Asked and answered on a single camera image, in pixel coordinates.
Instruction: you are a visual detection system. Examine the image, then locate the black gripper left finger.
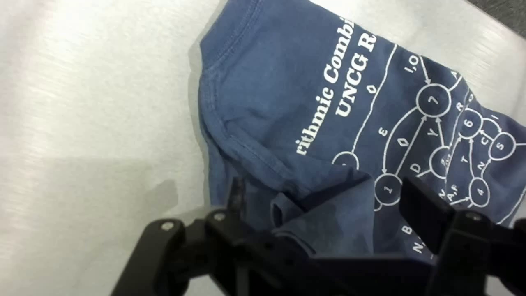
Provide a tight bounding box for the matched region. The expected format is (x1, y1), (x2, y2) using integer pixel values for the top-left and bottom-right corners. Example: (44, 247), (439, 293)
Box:
(111, 178), (309, 296)

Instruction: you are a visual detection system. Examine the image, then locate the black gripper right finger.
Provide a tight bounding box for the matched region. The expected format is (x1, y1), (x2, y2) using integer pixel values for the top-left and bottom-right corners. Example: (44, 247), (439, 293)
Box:
(399, 178), (526, 296)

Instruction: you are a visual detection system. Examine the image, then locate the blue printed T-shirt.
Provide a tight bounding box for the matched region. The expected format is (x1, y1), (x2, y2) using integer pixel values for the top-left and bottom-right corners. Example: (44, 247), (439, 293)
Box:
(197, 0), (526, 260)

